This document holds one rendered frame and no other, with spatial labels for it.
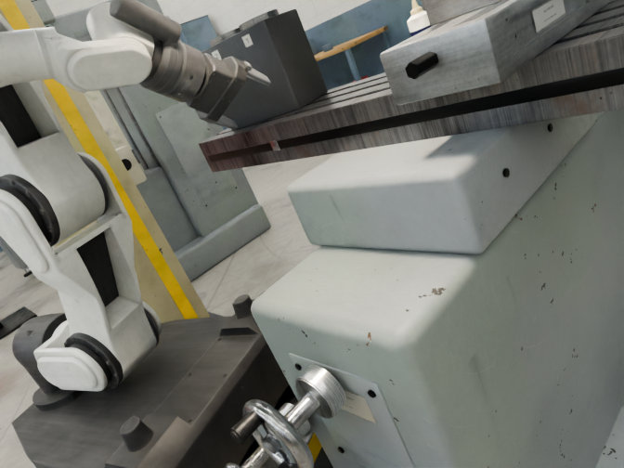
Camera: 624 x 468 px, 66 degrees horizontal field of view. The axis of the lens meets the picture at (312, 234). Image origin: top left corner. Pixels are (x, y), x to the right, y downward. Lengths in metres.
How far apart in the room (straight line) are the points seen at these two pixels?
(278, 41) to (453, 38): 0.53
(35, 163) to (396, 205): 0.60
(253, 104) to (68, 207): 0.45
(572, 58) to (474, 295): 0.30
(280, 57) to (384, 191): 0.47
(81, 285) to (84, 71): 0.39
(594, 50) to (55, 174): 0.81
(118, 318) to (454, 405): 0.68
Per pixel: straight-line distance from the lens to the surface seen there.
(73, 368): 1.11
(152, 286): 2.41
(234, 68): 0.86
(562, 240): 0.88
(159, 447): 0.90
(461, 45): 0.59
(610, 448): 1.15
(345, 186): 0.72
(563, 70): 0.66
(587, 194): 0.98
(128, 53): 0.74
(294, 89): 1.05
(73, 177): 0.95
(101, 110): 9.21
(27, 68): 0.77
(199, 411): 0.94
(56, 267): 0.93
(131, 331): 1.09
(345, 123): 0.86
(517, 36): 0.63
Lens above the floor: 1.09
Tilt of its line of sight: 20 degrees down
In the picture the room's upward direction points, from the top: 24 degrees counter-clockwise
